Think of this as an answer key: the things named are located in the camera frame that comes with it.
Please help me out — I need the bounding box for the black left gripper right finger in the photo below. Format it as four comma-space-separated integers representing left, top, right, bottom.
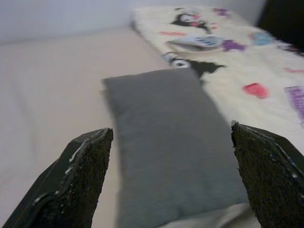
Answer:
230, 120, 304, 228

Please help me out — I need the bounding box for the grey rectangular pillow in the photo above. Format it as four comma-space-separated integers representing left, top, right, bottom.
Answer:
102, 68, 250, 228

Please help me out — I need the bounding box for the black headboard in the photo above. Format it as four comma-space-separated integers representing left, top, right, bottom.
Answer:
257, 0, 304, 52

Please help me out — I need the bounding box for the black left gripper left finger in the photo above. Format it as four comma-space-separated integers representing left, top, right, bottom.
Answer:
0, 127, 114, 228

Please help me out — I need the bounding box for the white cartoon print blanket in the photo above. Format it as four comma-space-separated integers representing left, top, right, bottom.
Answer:
130, 6, 304, 136

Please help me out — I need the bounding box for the beige bed mattress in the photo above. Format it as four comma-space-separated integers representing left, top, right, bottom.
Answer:
0, 25, 262, 228

